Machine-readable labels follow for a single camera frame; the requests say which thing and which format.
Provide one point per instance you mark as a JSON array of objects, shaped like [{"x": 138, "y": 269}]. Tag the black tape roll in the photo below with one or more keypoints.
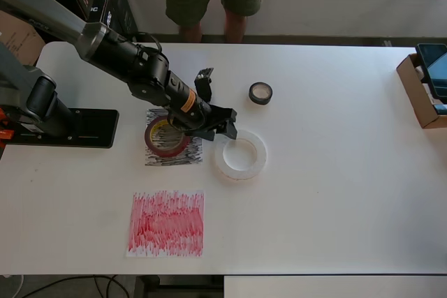
[{"x": 260, "y": 102}]

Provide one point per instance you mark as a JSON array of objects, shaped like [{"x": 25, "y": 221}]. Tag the black table leg frame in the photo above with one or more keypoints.
[{"x": 146, "y": 287}]

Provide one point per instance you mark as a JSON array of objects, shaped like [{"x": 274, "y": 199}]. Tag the white tape roll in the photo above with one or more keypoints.
[{"x": 244, "y": 172}]

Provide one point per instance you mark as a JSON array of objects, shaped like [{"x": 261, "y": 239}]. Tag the blank white paper sheet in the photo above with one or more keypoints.
[{"x": 188, "y": 59}]

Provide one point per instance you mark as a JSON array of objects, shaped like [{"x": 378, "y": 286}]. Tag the red scribbled paper sheet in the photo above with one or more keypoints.
[{"x": 167, "y": 224}]

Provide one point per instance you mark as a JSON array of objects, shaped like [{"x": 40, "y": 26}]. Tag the black scribbled paper sheet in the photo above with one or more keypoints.
[{"x": 192, "y": 158}]

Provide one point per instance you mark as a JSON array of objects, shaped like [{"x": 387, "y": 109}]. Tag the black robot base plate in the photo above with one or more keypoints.
[{"x": 97, "y": 127}]

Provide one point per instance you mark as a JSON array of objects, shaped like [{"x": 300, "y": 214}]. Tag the red tape roll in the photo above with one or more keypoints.
[{"x": 153, "y": 144}]

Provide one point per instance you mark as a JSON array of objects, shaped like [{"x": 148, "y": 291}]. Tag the white board panel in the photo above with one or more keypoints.
[{"x": 331, "y": 287}]

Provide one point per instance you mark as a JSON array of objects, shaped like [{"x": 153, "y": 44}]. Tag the small open cardboard box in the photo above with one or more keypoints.
[{"x": 412, "y": 88}]

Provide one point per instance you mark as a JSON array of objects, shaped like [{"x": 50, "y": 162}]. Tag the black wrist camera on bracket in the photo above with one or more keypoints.
[{"x": 204, "y": 85}]

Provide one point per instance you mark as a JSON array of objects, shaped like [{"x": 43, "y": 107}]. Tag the orange clamp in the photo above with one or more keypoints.
[{"x": 5, "y": 134}]

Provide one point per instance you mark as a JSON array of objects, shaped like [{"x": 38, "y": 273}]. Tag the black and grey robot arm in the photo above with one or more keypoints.
[{"x": 52, "y": 15}]

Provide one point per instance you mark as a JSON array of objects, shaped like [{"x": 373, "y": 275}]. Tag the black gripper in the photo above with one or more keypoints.
[{"x": 206, "y": 116}]

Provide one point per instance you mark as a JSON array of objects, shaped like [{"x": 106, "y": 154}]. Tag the small white item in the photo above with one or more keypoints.
[{"x": 419, "y": 74}]

